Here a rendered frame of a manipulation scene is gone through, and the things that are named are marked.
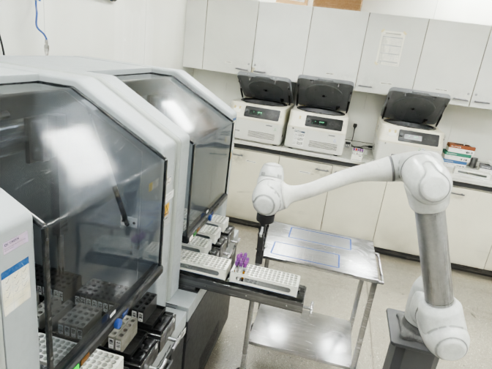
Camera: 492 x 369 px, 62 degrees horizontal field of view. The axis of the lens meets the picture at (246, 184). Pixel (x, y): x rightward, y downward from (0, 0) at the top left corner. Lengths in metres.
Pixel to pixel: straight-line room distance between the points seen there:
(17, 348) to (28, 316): 0.06
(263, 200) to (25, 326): 0.82
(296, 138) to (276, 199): 2.54
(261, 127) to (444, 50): 1.76
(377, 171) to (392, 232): 2.61
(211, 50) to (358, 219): 2.22
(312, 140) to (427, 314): 2.54
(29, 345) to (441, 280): 1.29
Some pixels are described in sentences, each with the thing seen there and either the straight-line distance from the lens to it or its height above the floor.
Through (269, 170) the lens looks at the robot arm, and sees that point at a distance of 1.61.
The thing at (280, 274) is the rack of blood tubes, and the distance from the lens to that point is 1.86.
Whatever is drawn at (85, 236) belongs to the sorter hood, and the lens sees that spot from 1.06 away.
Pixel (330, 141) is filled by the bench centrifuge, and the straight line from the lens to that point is 3.95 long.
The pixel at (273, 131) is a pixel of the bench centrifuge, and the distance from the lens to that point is 3.98.
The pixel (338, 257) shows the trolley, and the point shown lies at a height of 0.82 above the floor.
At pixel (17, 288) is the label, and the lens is 0.94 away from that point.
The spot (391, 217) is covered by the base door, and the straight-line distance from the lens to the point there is 4.16.
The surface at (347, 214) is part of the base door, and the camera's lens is 4.14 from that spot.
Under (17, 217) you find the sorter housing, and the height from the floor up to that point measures 1.44.
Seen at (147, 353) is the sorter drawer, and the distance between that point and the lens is 1.49.
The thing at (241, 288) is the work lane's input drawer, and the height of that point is 0.81.
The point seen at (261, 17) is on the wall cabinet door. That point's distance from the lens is 4.26.
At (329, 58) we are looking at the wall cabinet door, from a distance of 4.16.
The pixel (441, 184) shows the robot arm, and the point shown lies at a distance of 1.45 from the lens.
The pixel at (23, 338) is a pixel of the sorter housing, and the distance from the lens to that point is 1.02.
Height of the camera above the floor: 1.79
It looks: 19 degrees down
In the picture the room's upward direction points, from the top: 7 degrees clockwise
